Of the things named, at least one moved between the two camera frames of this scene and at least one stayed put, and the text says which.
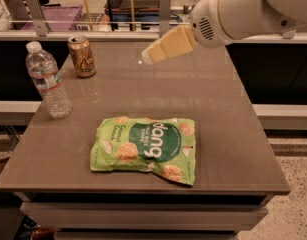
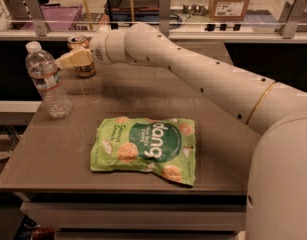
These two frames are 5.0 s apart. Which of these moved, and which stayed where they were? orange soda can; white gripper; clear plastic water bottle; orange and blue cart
Moved: white gripper
Stayed: orange soda can; orange and blue cart; clear plastic water bottle
